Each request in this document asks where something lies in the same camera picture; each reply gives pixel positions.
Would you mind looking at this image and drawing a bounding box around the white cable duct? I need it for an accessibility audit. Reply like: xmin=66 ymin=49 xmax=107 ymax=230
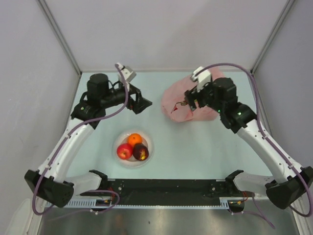
xmin=45 ymin=197 xmax=232 ymax=209

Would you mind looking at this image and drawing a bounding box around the white plate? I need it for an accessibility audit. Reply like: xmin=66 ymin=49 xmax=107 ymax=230
xmin=112 ymin=129 xmax=154 ymax=168

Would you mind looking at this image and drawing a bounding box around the fake orange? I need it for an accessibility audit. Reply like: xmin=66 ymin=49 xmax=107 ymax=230
xmin=127 ymin=133 xmax=142 ymax=147

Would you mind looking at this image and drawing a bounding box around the aluminium rail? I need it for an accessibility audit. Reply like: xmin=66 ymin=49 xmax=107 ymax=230
xmin=246 ymin=70 xmax=286 ymax=179
xmin=35 ymin=178 xmax=303 ymax=200

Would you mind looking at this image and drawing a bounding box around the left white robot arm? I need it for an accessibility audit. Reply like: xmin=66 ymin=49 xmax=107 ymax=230
xmin=24 ymin=71 xmax=152 ymax=208

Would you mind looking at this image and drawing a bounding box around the aluminium frame post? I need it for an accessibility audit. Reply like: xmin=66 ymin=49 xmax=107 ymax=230
xmin=36 ymin=0 xmax=82 ymax=77
xmin=250 ymin=0 xmax=297 ymax=75

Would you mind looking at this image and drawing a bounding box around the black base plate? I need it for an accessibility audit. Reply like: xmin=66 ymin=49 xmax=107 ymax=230
xmin=80 ymin=178 xmax=254 ymax=213

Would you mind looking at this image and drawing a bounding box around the aluminium front rail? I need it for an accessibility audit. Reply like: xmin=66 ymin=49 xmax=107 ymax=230
xmin=35 ymin=178 xmax=303 ymax=200

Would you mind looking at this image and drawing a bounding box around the right side aluminium rail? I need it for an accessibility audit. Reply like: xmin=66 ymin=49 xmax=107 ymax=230
xmin=246 ymin=70 xmax=286 ymax=179

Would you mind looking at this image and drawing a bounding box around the left aluminium frame post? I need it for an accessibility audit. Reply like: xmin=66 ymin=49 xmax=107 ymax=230
xmin=36 ymin=0 xmax=82 ymax=77

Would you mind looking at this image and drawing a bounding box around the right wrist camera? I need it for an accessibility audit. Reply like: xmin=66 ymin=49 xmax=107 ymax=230
xmin=190 ymin=66 xmax=212 ymax=92

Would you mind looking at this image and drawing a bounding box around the fake cherry tomatoes bunch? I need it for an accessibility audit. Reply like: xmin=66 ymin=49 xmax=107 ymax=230
xmin=177 ymin=100 xmax=188 ymax=106

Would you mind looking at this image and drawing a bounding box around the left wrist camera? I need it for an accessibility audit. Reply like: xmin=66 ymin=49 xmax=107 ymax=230
xmin=115 ymin=63 xmax=136 ymax=83

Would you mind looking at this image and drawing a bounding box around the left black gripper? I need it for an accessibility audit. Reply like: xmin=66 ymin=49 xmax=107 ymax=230
xmin=101 ymin=81 xmax=152 ymax=114

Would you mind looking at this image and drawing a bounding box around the fake red apple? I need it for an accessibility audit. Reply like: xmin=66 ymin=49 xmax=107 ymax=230
xmin=116 ymin=143 xmax=133 ymax=160

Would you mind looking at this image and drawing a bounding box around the right aluminium frame post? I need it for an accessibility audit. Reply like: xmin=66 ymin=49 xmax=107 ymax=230
xmin=250 ymin=0 xmax=297 ymax=75

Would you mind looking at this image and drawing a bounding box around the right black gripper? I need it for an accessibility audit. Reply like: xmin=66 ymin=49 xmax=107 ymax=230
xmin=183 ymin=79 xmax=224 ymax=114

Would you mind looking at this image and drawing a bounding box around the fake dark purple fruit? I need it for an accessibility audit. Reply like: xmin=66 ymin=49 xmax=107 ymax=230
xmin=133 ymin=143 xmax=150 ymax=161

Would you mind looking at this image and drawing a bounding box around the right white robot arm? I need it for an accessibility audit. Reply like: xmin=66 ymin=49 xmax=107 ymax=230
xmin=184 ymin=78 xmax=313 ymax=209

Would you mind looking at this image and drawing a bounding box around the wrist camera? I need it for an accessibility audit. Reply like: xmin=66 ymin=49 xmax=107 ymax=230
xmin=190 ymin=66 xmax=212 ymax=92
xmin=115 ymin=63 xmax=136 ymax=83

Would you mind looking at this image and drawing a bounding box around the pink plastic bag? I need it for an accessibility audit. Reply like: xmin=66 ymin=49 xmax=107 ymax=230
xmin=160 ymin=68 xmax=225 ymax=122

